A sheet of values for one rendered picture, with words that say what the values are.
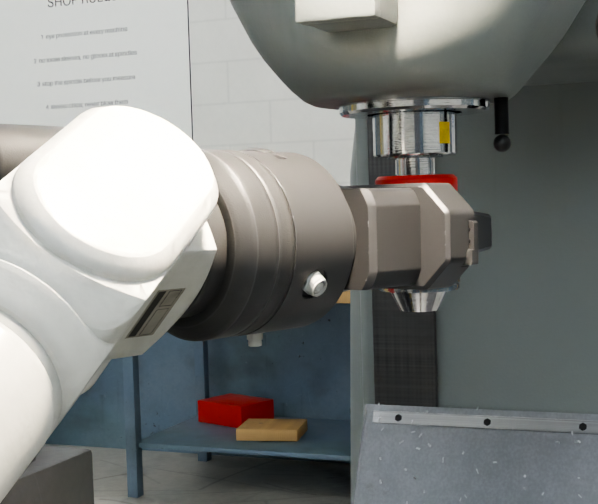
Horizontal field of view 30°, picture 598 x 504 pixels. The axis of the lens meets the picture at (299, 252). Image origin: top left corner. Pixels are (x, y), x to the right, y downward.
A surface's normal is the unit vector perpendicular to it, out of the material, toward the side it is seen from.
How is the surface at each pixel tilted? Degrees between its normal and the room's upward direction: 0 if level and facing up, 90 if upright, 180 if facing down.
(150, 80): 90
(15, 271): 74
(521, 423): 63
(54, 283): 81
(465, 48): 128
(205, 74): 90
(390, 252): 90
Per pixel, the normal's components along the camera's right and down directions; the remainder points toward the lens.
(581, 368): -0.37, 0.06
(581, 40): -0.32, 0.51
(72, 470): 0.92, -0.01
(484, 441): -0.35, -0.40
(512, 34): 0.56, 0.54
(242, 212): 0.01, -0.22
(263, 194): 0.62, -0.52
